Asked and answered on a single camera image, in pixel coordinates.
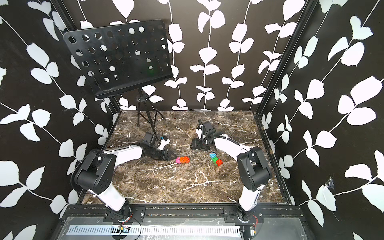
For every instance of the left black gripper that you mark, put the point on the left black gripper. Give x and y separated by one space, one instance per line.
167 158

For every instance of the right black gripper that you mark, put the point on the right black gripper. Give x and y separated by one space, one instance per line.
196 145

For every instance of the orange-red lego brick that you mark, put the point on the orange-red lego brick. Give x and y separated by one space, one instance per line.
187 160

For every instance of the blue lego brick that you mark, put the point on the blue lego brick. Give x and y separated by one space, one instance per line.
212 155

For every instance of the green lego brick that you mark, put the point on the green lego brick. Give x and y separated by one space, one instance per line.
214 160

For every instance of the red lego brick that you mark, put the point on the red lego brick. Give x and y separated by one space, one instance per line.
219 162

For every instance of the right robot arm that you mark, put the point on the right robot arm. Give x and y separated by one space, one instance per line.
254 170

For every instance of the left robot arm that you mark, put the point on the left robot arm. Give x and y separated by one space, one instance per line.
95 172

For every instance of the black perforated music stand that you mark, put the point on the black perforated music stand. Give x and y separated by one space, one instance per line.
122 58

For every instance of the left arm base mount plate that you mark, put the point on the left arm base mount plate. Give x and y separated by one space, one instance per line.
132 212

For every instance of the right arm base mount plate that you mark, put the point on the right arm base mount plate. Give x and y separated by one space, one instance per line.
237 215

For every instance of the white perforated cable duct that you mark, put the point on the white perforated cable duct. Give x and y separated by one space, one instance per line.
116 230

